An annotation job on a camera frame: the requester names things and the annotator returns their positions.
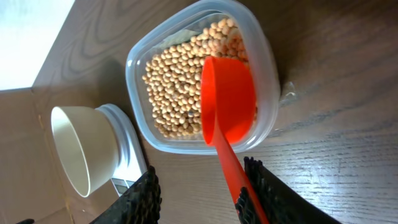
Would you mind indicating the white ceramic bowl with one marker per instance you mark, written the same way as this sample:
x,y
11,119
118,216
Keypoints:
x,y
86,145

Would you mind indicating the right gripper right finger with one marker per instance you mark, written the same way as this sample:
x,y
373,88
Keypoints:
x,y
278,201

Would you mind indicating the red plastic measuring scoop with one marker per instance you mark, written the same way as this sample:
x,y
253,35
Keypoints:
x,y
228,104

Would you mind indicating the clear plastic soybean container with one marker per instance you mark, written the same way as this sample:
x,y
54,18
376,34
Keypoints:
x,y
179,28

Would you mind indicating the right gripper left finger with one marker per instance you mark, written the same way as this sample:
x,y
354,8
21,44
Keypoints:
x,y
139,204

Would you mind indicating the cardboard box edge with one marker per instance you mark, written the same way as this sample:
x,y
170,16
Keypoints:
x,y
30,187

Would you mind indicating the white digital kitchen scale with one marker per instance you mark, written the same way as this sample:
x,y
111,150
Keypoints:
x,y
131,159

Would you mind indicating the soybeans in container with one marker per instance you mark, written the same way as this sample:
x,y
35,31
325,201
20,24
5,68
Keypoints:
x,y
173,77

